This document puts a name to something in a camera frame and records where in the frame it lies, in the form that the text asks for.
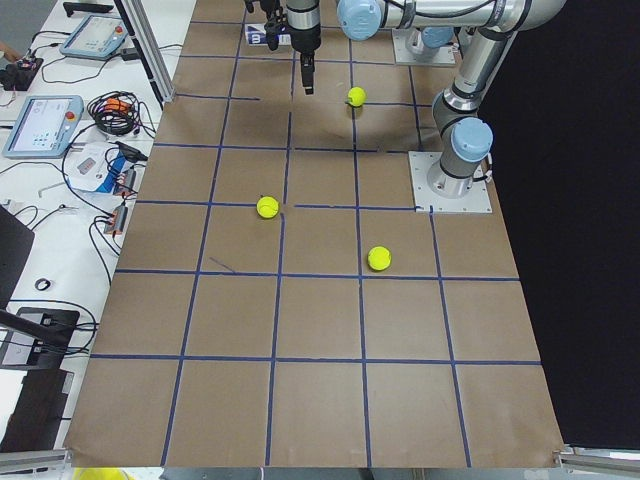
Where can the tennis ball near base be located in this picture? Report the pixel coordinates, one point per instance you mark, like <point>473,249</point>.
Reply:
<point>356,97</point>

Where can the tennis ball at centre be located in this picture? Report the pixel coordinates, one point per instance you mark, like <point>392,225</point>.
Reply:
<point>267,207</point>

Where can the tennis ball front left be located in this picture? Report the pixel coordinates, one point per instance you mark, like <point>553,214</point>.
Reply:
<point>379,258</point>

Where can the far teach pendant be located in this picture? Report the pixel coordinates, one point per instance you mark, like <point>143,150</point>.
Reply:
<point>97,37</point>

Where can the teach pendant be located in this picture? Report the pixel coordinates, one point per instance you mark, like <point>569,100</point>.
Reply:
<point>45,127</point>
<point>97,37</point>

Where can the white blue box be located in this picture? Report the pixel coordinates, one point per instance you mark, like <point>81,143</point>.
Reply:
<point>94,167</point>

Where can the grey connector block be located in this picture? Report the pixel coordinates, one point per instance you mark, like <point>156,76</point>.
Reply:
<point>116,223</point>

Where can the near teach pendant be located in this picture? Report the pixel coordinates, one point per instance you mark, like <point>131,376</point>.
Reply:
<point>45,127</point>

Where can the black monitor stand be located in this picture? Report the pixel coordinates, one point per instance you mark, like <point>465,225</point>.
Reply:
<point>38,337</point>

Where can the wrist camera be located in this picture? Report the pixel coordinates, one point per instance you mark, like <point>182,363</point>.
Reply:
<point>274,27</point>

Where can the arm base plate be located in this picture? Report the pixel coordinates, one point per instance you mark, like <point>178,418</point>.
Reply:
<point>425,47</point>
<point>436,192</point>

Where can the aluminium frame post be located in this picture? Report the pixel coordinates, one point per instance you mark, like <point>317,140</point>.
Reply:
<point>139,29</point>

